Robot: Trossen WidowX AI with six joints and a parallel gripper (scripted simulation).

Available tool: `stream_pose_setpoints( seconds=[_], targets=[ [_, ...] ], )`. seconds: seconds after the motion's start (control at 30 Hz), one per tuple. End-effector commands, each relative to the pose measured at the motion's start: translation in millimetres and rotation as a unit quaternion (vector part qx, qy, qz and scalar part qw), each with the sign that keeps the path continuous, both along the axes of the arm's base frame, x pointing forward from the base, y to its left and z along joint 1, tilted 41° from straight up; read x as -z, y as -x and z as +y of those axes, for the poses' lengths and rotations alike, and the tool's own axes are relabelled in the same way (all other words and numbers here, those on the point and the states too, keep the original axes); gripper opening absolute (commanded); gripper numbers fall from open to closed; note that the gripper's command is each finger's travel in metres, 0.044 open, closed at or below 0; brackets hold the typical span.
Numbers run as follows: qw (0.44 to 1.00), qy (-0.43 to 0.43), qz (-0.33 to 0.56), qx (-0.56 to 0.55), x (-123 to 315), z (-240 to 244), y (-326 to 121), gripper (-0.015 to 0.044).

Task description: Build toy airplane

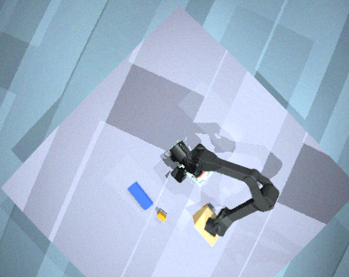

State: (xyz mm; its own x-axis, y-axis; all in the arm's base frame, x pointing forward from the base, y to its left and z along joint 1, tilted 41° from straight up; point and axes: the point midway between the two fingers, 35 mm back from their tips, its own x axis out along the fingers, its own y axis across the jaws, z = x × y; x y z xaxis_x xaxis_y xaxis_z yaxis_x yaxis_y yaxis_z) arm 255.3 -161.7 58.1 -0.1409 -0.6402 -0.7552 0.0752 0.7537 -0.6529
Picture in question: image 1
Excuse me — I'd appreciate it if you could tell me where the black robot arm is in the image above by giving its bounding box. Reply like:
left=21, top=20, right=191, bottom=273
left=170, top=141, right=280, bottom=237

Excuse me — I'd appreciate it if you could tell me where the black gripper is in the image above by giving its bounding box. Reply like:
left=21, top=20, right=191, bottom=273
left=171, top=144, right=208, bottom=183

